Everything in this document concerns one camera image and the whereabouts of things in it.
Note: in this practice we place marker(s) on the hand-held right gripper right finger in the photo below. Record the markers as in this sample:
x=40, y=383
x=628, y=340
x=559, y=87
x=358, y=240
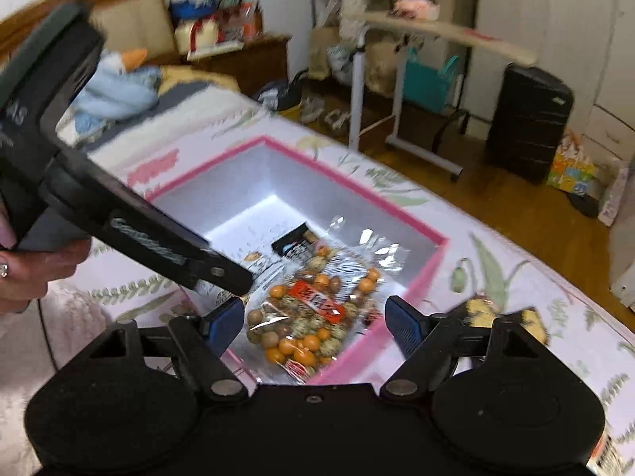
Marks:
x=404, y=326

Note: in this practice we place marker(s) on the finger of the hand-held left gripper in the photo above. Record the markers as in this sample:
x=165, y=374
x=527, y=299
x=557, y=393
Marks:
x=223, y=272

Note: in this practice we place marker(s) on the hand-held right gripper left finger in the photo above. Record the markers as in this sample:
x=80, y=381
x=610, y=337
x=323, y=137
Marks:
x=227, y=320

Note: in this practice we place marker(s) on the clear bag of coated nuts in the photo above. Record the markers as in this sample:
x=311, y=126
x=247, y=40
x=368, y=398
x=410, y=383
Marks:
x=297, y=339

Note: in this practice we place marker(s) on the pink cardboard box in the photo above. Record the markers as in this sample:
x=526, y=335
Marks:
x=278, y=173

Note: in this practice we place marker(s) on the person's left hand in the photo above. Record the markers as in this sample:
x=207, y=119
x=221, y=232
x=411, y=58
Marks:
x=30, y=272

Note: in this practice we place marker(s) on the beige pillow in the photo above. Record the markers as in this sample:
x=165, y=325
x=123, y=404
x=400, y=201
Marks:
x=134, y=29

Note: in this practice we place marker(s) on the yellow cloth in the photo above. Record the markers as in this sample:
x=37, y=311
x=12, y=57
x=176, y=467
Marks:
x=198, y=78

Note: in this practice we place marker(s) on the cream bag with red ribbon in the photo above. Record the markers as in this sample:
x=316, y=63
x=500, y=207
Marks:
x=196, y=35

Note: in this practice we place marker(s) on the black backpack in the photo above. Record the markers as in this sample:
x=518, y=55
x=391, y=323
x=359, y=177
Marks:
x=278, y=91

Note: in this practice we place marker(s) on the pair of shoes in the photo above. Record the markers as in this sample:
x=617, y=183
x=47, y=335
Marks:
x=322, y=111

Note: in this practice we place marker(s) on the wooden nightstand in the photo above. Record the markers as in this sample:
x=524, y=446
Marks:
x=248, y=64

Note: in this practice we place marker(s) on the red gift box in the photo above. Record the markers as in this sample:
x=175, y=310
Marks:
x=240, y=22

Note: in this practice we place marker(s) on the colourful gift bag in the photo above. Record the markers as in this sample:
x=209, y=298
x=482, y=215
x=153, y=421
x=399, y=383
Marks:
x=570, y=168

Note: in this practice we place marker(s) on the grey printed bag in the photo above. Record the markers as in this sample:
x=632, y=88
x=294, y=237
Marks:
x=341, y=65

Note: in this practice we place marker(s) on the teal tote bag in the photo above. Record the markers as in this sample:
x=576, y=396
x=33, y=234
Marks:
x=426, y=87

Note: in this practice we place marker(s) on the black suitcase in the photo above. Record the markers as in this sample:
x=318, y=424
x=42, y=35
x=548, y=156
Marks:
x=528, y=119

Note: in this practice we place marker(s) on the brown paper bag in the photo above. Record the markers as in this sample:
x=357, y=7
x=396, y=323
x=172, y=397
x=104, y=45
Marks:
x=325, y=52

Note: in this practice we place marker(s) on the white plastic bag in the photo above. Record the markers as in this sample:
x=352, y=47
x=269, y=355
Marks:
x=614, y=198

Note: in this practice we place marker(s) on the wooden side table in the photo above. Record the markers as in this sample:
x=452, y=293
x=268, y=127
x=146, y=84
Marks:
x=431, y=27

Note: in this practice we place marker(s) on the white wardrobe with drawers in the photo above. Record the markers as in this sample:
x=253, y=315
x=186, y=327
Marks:
x=555, y=15

